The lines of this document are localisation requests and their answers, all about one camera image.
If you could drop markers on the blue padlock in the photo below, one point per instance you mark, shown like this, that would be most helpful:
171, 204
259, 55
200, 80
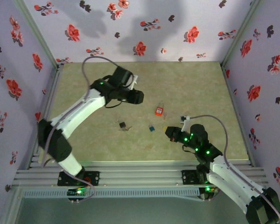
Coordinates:
151, 128

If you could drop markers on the red padlock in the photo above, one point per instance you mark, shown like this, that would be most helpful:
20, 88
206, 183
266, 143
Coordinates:
159, 111

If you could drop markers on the black padlock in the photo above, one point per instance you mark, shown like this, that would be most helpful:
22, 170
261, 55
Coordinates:
122, 125

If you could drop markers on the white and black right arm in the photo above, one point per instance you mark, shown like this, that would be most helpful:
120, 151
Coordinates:
235, 179

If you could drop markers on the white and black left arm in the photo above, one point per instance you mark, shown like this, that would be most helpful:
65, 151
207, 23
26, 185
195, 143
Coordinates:
84, 109

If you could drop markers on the circuit board with LED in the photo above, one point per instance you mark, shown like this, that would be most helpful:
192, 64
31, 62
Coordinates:
208, 189
81, 191

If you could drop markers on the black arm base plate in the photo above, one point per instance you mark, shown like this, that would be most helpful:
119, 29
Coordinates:
187, 177
95, 177

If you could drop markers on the aluminium front rail beam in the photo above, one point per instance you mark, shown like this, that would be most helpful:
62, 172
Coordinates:
142, 172

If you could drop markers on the aluminium side rail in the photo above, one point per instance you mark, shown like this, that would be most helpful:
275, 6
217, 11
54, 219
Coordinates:
51, 93
231, 93

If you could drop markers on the grey corner post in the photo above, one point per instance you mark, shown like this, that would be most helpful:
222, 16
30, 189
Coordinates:
239, 35
40, 35

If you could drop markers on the grey frame leg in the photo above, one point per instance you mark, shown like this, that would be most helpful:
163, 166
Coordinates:
11, 205

